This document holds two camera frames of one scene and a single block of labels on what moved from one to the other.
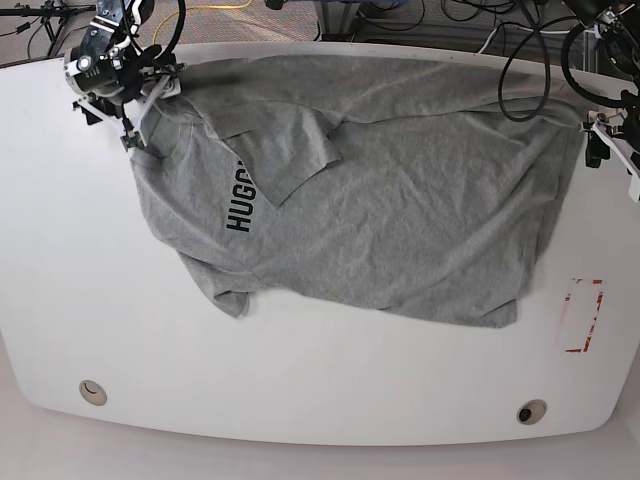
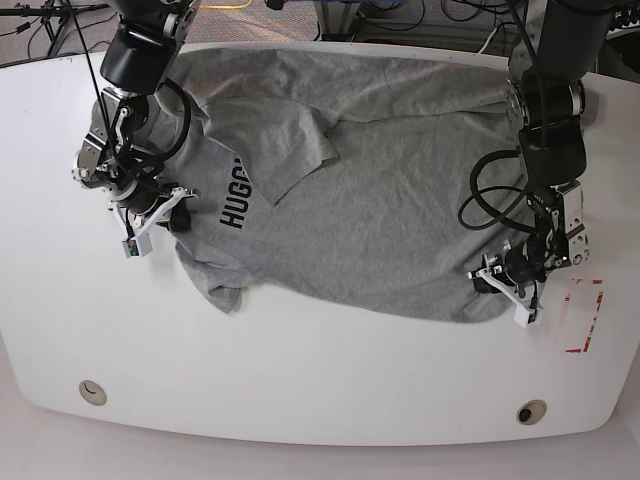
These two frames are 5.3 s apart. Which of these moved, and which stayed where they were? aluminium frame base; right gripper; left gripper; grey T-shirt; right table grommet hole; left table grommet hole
Moved: left gripper; right gripper
Stayed: grey T-shirt; right table grommet hole; left table grommet hole; aluminium frame base
